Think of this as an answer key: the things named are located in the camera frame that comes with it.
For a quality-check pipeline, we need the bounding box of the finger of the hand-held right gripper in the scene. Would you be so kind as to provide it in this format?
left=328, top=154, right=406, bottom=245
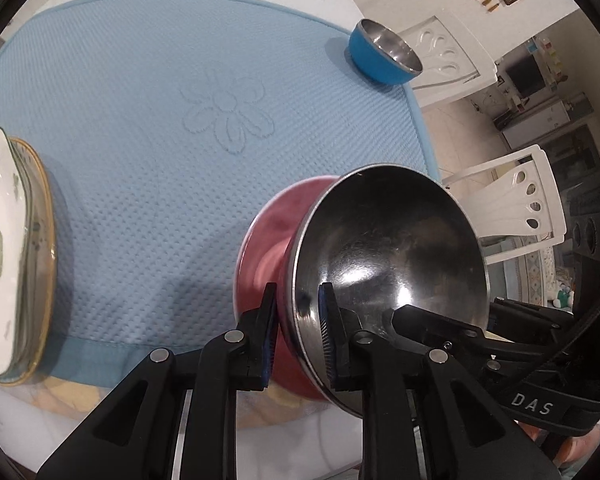
left=382, top=304, right=487, bottom=357
left=487, top=297, right=576, bottom=347

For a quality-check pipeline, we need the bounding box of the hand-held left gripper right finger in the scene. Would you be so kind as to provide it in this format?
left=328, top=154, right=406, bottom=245
left=317, top=282, right=563, bottom=480

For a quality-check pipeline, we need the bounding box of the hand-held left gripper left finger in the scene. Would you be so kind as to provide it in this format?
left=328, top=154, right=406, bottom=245
left=36, top=282, right=281, bottom=480

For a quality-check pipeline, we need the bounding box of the red steel bowl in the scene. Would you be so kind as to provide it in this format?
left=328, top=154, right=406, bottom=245
left=234, top=162, right=491, bottom=420

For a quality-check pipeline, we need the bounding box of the round blue floral plate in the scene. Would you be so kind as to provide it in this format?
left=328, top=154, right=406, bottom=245
left=0, top=136, right=59, bottom=387

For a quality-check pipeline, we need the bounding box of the white square flower plate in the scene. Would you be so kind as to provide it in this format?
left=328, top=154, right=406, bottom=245
left=0, top=127, right=36, bottom=381

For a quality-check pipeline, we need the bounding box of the white dining chair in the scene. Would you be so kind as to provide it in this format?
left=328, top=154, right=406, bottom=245
left=440, top=145, right=567, bottom=264
left=397, top=8, right=499, bottom=109

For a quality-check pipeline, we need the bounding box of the white low cabinet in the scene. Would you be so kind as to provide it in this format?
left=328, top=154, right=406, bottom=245
left=500, top=99, right=597, bottom=148

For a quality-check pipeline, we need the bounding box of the light blue waffle mat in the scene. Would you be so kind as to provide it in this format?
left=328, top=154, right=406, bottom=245
left=0, top=0, right=443, bottom=388

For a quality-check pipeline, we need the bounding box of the black television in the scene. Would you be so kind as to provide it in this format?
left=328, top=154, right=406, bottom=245
left=507, top=53, right=549, bottom=98

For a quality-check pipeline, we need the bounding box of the blue steel bowl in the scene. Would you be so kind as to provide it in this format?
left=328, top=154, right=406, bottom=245
left=348, top=18, right=424, bottom=86

